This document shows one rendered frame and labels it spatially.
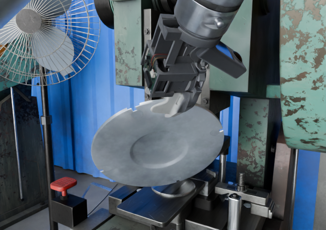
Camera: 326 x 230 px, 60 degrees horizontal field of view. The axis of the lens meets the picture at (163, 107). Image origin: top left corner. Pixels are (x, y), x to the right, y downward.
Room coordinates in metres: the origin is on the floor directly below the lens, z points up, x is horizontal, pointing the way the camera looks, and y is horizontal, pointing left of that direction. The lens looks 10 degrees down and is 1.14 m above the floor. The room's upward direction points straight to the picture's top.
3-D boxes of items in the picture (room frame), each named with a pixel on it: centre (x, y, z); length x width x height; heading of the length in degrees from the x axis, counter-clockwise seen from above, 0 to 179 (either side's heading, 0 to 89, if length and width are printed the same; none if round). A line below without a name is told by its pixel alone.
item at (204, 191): (0.86, -0.09, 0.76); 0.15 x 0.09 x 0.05; 60
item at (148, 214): (0.71, -0.01, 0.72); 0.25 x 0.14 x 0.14; 150
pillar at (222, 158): (0.87, -0.19, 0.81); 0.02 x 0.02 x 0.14
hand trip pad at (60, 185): (0.83, 0.31, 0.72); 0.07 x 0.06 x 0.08; 150
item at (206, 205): (0.87, -0.09, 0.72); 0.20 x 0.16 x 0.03; 60
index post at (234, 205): (0.66, -0.18, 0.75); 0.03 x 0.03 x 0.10; 60
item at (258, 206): (0.78, -0.24, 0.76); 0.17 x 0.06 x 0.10; 60
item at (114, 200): (0.86, -0.09, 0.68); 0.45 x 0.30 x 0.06; 60
